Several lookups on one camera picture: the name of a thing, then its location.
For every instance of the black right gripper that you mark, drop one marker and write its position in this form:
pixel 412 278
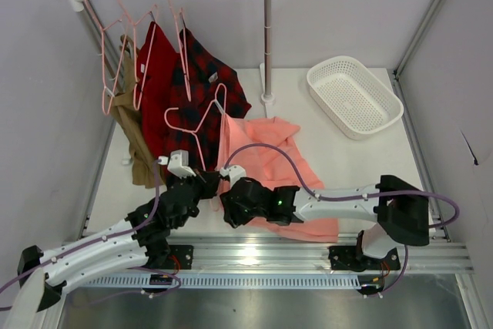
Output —
pixel 233 196

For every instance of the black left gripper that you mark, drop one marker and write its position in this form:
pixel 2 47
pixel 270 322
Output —
pixel 206 186

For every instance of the pink skirt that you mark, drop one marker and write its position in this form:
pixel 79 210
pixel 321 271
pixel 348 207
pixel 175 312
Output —
pixel 273 170

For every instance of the pink wire hanger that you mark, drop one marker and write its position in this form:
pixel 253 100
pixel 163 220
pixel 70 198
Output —
pixel 110 76
pixel 180 27
pixel 135 44
pixel 219 101

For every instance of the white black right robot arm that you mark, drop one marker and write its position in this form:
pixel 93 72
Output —
pixel 397 210

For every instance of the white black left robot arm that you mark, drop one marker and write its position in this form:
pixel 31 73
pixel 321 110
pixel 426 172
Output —
pixel 139 240

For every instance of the red black plaid skirt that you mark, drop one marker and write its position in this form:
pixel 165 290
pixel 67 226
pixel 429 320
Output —
pixel 206 72

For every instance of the plain red skirt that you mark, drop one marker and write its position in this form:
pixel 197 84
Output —
pixel 156 62

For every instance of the tan brown garment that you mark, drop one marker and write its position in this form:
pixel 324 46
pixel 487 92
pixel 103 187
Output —
pixel 130 121

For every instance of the white perforated plastic basket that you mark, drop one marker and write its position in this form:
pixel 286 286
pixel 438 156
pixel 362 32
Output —
pixel 357 102

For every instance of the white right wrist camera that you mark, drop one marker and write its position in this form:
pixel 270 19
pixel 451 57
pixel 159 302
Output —
pixel 232 173

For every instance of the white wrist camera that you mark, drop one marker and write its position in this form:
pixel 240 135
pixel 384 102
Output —
pixel 177 163
pixel 232 173

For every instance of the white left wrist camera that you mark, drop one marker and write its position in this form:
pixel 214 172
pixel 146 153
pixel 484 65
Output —
pixel 177 163

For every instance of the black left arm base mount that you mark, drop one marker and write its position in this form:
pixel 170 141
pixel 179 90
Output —
pixel 169 256

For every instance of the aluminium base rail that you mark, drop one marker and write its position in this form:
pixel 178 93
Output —
pixel 269 254

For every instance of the white slotted cable duct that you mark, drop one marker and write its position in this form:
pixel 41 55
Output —
pixel 134 280

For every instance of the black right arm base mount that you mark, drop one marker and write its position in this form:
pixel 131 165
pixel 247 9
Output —
pixel 351 258

